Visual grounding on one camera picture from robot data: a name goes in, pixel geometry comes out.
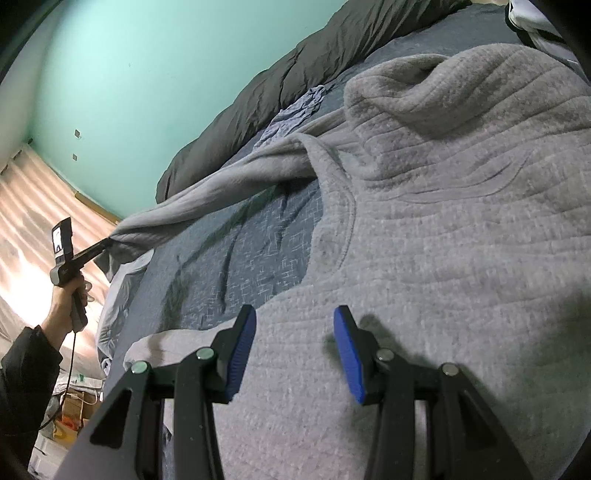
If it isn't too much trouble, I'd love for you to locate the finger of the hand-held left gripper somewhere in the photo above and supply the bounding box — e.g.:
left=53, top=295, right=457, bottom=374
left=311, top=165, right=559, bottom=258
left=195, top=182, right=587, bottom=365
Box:
left=69, top=237, right=114, bottom=271

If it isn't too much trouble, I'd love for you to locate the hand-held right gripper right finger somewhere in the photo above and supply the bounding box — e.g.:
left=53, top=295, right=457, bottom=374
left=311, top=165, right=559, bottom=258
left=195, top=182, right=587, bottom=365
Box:
left=333, top=305, right=536, bottom=480

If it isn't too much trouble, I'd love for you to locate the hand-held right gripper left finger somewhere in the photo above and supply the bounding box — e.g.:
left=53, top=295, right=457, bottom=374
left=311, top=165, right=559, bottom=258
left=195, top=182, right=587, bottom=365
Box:
left=53, top=304, right=257, bottom=480

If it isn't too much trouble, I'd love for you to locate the grey fleece sweater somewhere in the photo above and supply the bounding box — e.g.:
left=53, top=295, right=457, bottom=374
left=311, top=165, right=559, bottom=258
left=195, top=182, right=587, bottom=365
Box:
left=95, top=44, right=591, bottom=480

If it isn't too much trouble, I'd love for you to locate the person's left hand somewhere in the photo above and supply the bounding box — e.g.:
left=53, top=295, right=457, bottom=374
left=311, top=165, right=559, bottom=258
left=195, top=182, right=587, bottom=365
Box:
left=43, top=276, right=92, bottom=352

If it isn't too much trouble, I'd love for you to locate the bed with blue sheet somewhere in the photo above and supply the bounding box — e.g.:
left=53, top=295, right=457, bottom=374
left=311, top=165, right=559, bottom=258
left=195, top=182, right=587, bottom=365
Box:
left=95, top=2, right=532, bottom=384

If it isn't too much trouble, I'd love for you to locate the brown cardboard box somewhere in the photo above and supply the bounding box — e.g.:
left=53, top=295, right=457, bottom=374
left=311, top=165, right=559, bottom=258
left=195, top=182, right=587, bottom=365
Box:
left=53, top=392, right=100, bottom=444

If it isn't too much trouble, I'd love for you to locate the dark grey duvet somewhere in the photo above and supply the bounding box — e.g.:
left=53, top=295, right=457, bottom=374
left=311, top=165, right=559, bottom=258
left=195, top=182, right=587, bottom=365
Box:
left=156, top=0, right=472, bottom=204

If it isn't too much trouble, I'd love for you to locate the small blue-grey cloth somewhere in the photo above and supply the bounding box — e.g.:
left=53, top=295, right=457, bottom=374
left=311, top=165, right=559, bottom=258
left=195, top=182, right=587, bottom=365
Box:
left=253, top=85, right=326, bottom=148

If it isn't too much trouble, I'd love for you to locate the white garment with black trim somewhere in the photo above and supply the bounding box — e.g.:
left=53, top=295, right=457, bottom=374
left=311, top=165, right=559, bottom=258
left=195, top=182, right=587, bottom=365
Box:
left=505, top=0, right=583, bottom=70

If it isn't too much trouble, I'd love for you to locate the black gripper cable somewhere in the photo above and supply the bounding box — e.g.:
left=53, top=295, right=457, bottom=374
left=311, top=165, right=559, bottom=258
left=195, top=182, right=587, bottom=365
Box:
left=39, top=330, right=78, bottom=432

